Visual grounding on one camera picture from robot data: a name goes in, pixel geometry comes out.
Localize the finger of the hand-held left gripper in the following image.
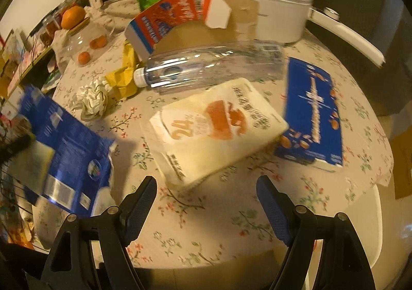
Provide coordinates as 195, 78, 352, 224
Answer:
0, 134, 33, 165

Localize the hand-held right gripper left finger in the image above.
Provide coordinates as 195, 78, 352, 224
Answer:
42, 176, 158, 290

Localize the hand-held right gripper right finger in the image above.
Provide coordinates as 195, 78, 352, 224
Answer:
256, 176, 377, 290

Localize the blue foil packet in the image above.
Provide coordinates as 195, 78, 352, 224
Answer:
10, 84, 118, 216

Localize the white chair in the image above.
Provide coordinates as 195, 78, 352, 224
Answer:
174, 185, 382, 290

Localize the wooden shelf with goods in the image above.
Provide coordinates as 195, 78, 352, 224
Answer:
0, 0, 81, 117

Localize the white tissue pack orange print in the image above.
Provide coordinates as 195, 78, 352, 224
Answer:
149, 77, 289, 187

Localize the crumpled white paper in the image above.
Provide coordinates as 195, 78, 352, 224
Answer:
71, 79, 110, 121

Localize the blue cardboard box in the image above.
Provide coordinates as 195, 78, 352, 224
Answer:
273, 57, 343, 172

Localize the plastic bag of tangerines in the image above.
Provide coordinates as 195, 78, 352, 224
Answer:
53, 24, 113, 68

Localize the yellow crumpled wrapper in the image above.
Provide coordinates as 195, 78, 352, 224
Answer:
106, 42, 140, 99

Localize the brown cardboard box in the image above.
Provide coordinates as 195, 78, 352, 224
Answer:
391, 135, 412, 200

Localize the large orange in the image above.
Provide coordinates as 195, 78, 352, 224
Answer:
61, 6, 87, 29

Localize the clear plastic bottle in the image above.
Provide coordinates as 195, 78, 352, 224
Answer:
133, 40, 285, 94

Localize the grey refrigerator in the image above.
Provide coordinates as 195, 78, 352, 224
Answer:
370, 0, 412, 117

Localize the white electric pot with handle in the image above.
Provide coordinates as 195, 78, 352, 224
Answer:
211, 0, 386, 68

